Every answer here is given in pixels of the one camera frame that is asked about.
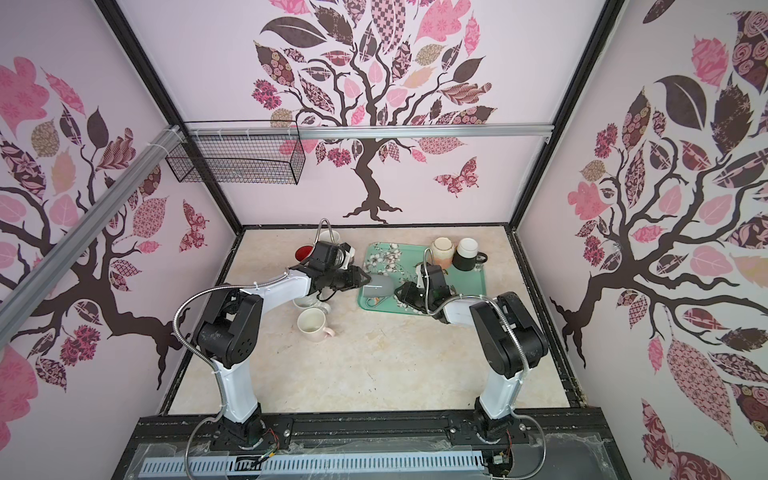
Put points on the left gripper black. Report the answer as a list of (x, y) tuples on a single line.
[(354, 278)]

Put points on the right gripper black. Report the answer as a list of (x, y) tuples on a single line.
[(410, 293)]

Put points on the white mug red inside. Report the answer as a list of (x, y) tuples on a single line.
[(303, 253)]

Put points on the cream beige mug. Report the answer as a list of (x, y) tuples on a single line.
[(311, 301)]

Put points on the white and black mug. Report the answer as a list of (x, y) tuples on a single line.
[(467, 255)]

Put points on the pale pink mug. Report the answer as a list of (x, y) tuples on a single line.
[(313, 324)]

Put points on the white ribbed base mug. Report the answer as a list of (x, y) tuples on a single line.
[(329, 236)]

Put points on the light grey mug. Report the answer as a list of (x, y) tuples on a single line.
[(379, 286)]

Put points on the cream and peach mug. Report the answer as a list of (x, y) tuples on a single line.
[(442, 251)]

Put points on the green floral serving tray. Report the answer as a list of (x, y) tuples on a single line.
[(400, 262)]

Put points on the black wire basket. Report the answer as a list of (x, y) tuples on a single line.
[(272, 153)]

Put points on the aluminium rail back wall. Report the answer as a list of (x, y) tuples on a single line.
[(381, 132)]

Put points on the aluminium rail wall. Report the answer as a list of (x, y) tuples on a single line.
[(23, 300), (381, 132)]

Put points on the white slotted cable duct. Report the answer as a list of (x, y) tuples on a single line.
[(225, 467)]

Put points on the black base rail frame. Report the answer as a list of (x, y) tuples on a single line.
[(539, 443)]

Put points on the aluminium rail left wall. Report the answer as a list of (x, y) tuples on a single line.
[(23, 300)]

